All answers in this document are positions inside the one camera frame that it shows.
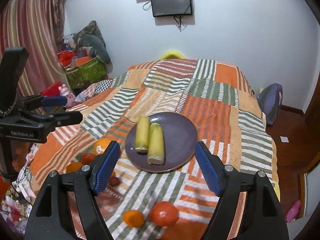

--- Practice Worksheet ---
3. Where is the striped patchwork blanket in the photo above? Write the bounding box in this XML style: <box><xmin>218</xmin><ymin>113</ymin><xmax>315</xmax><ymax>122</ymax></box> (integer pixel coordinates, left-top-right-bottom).
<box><xmin>30</xmin><ymin>58</ymin><xmax>279</xmax><ymax>240</ymax></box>

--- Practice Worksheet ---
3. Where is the floral cloth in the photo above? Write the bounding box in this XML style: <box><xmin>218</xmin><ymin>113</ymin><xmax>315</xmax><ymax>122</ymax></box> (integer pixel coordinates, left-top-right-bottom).
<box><xmin>0</xmin><ymin>142</ymin><xmax>38</xmax><ymax>230</ymax></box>

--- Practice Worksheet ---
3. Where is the yellow corn cob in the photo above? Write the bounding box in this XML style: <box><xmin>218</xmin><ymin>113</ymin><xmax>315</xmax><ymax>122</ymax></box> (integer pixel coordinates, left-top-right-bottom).
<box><xmin>147</xmin><ymin>123</ymin><xmax>166</xmax><ymax>165</ymax></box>
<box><xmin>135</xmin><ymin>115</ymin><xmax>150</xmax><ymax>153</ymax></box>

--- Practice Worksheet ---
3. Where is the pink toy bottle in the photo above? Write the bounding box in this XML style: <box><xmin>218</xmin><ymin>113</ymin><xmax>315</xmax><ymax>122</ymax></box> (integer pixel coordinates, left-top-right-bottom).
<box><xmin>59</xmin><ymin>85</ymin><xmax>75</xmax><ymax>105</ymax></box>

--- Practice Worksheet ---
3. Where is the large orange with sticker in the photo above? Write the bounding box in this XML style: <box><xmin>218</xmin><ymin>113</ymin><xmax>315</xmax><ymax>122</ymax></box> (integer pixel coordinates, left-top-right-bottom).
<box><xmin>93</xmin><ymin>138</ymin><xmax>112</xmax><ymax>155</ymax></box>
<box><xmin>66</xmin><ymin>162</ymin><xmax>84</xmax><ymax>174</ymax></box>

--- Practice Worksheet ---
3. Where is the grey purple backpack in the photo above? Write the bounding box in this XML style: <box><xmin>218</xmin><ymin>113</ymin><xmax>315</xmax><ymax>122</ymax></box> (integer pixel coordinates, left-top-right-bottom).
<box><xmin>257</xmin><ymin>83</ymin><xmax>283</xmax><ymax>126</ymax></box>

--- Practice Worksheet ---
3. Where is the yellow pillow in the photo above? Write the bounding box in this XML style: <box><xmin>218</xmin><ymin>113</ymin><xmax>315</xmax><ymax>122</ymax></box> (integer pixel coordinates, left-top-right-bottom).
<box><xmin>160</xmin><ymin>50</ymin><xmax>185</xmax><ymax>59</ymax></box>

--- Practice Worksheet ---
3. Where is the red tomato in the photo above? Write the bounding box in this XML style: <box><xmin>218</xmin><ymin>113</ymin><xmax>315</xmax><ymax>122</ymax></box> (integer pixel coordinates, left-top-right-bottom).
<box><xmin>150</xmin><ymin>201</ymin><xmax>179</xmax><ymax>226</ymax></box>
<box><xmin>82</xmin><ymin>153</ymin><xmax>97</xmax><ymax>165</ymax></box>

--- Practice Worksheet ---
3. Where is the striped pink curtain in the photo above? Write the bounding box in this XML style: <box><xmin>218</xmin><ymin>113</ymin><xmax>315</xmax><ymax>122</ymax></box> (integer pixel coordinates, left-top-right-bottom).
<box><xmin>0</xmin><ymin>0</ymin><xmax>68</xmax><ymax>98</ymax></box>

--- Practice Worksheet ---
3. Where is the small orange mandarin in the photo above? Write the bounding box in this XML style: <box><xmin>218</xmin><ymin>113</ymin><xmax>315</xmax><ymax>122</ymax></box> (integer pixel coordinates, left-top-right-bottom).
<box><xmin>123</xmin><ymin>210</ymin><xmax>145</xmax><ymax>228</ymax></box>

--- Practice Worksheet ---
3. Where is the green cardboard box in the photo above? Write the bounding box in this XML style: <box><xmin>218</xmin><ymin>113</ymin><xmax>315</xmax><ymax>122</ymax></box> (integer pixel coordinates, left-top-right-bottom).
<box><xmin>65</xmin><ymin>56</ymin><xmax>108</xmax><ymax>89</ymax></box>

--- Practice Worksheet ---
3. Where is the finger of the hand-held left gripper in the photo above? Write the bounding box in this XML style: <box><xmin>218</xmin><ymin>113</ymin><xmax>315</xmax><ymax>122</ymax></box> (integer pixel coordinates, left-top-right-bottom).
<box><xmin>20</xmin><ymin>111</ymin><xmax>83</xmax><ymax>128</ymax></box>
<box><xmin>17</xmin><ymin>94</ymin><xmax>68</xmax><ymax>114</ymax></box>

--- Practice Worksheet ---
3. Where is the red plastic item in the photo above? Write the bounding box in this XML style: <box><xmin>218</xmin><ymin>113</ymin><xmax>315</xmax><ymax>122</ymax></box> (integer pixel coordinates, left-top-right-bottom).
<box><xmin>41</xmin><ymin>81</ymin><xmax>64</xmax><ymax>97</ymax></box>

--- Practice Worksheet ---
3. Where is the camouflage cloth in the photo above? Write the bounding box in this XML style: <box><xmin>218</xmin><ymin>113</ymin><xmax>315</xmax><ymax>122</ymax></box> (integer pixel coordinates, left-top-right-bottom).
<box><xmin>75</xmin><ymin>20</ymin><xmax>105</xmax><ymax>48</ymax></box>

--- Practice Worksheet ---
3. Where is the grey stuffed toy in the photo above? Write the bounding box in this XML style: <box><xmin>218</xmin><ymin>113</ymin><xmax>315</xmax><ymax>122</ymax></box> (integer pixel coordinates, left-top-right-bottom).
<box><xmin>81</xmin><ymin>34</ymin><xmax>112</xmax><ymax>64</ymax></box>

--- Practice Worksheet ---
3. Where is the red cloth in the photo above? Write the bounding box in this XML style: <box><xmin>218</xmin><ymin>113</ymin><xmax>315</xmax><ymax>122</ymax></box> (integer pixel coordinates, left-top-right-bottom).
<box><xmin>58</xmin><ymin>51</ymin><xmax>77</xmax><ymax>67</ymax></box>

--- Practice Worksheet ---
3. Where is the purple plate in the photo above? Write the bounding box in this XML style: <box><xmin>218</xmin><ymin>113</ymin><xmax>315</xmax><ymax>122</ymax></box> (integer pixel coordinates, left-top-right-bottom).
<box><xmin>124</xmin><ymin>112</ymin><xmax>198</xmax><ymax>173</ymax></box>

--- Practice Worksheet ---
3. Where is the pink shoe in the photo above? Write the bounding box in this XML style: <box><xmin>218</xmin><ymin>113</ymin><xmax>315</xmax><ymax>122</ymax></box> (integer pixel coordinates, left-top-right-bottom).
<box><xmin>285</xmin><ymin>200</ymin><xmax>301</xmax><ymax>222</ymax></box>

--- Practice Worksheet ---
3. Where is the small black wall monitor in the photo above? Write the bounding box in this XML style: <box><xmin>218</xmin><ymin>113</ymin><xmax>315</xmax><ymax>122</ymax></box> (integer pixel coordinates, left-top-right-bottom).
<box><xmin>150</xmin><ymin>0</ymin><xmax>193</xmax><ymax>18</ymax></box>

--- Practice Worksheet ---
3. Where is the checkered patterned sheet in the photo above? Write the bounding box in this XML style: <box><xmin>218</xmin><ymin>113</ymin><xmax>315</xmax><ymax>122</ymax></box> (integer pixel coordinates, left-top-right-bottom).
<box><xmin>75</xmin><ymin>79</ymin><xmax>113</xmax><ymax>103</ymax></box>

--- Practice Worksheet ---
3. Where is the brown wooden door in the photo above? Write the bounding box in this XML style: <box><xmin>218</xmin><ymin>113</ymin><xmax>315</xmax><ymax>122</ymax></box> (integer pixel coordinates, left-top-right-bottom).
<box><xmin>304</xmin><ymin>75</ymin><xmax>320</xmax><ymax>175</ymax></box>

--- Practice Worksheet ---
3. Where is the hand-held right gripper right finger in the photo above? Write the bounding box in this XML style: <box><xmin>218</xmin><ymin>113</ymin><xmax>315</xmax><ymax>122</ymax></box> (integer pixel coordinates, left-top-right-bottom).
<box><xmin>194</xmin><ymin>141</ymin><xmax>289</xmax><ymax>240</ymax></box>

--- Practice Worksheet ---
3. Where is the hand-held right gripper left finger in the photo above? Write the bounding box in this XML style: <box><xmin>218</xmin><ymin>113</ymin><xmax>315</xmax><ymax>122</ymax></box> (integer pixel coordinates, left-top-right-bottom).
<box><xmin>24</xmin><ymin>141</ymin><xmax>121</xmax><ymax>240</ymax></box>

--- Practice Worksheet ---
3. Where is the black hanging cable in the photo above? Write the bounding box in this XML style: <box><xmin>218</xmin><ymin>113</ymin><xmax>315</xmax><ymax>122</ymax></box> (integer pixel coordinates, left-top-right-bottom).
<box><xmin>174</xmin><ymin>15</ymin><xmax>188</xmax><ymax>32</ymax></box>

